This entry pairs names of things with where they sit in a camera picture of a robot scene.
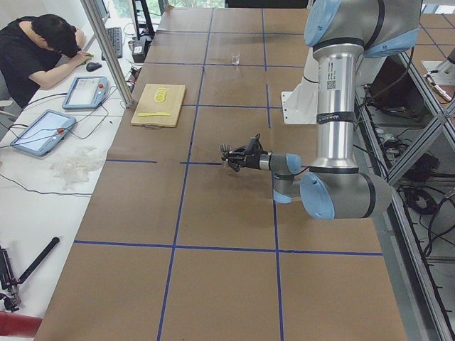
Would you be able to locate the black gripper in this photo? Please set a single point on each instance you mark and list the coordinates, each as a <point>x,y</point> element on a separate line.
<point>252,160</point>

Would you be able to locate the steel jigger measuring cup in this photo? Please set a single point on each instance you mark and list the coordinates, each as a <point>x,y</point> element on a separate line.
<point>225,150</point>

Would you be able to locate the clear glass cup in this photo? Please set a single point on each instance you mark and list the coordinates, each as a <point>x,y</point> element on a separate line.
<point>235,58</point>

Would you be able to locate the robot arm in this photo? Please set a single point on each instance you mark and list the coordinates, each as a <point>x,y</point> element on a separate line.
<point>339,33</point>

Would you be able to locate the bamboo cutting board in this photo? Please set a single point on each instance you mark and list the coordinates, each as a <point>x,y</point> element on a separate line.
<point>172,104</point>

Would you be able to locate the yellow plastic knife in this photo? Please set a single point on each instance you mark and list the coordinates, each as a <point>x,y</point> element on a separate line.
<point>154,114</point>

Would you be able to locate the lemon slice front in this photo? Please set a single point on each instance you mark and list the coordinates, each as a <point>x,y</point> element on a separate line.
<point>159,100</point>

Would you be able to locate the crumpled white plastic wrap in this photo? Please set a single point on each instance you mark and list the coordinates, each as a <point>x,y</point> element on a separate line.
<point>74,168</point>

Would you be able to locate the far teach pendant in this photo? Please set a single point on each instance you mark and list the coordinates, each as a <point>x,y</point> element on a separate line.
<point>86,93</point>

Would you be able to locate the teach pendant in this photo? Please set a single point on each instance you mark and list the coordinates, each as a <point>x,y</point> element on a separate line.
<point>86,93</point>
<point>44,133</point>

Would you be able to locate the black computer mouse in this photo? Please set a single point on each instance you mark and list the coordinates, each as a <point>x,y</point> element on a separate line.
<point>93,66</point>

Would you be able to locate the black keyboard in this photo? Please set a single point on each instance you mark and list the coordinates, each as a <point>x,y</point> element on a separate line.
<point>115,37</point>

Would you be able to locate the near teach pendant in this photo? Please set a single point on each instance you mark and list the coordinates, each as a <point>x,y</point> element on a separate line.
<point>44,133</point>

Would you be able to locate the person in black shirt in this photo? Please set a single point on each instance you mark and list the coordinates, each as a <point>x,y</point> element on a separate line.
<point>38,52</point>

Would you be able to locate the red cylinder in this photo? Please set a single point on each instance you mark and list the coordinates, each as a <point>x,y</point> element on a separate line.
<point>16,325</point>

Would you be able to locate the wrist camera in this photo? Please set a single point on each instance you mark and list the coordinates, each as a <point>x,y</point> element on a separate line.
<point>254,146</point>

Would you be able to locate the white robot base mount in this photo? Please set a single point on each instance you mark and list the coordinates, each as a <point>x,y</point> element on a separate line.
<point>300,105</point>

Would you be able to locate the aluminium frame rack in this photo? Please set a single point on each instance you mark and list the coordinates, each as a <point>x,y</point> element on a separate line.
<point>406,135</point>

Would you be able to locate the aluminium frame post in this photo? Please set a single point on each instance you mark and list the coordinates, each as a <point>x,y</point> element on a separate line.
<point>98,26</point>

